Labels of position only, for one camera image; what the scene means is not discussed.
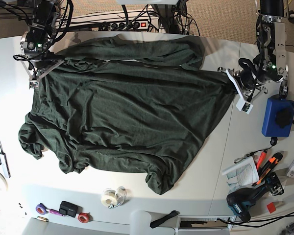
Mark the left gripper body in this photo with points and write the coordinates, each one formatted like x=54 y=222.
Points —
x=247 y=87

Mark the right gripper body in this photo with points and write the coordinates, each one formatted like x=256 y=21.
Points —
x=37 y=70

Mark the blue box with black knob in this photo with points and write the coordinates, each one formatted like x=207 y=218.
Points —
x=279 y=115

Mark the dark green t-shirt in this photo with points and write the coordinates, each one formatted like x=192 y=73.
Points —
x=127 y=107

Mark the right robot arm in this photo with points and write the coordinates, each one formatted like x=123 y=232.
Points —
x=48 y=26

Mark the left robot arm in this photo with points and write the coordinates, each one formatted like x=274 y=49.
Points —
x=270 y=65

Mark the orange black utility knife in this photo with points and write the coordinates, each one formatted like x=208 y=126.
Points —
x=268 y=167

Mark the rolled paper sheet with drawing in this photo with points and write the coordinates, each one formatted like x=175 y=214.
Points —
x=243 y=173

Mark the grey usb hub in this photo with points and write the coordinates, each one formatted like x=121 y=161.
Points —
x=5 y=165

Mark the black power strip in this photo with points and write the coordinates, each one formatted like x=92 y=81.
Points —
x=122 y=26

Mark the red square sticker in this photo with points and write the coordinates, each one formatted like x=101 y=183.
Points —
x=271 y=207

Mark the purple tape roll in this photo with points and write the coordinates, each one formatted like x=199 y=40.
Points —
x=41 y=209

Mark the clear tape rolls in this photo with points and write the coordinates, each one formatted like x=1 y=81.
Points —
x=113 y=198

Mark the red tape roll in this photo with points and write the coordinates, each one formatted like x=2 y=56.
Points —
x=83 y=218

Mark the dark teal cordless drill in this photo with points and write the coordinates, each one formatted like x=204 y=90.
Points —
x=243 y=199

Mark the black action camera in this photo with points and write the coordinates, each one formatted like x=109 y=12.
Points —
x=68 y=209

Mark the black strap handle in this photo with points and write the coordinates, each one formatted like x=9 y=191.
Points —
x=158 y=222

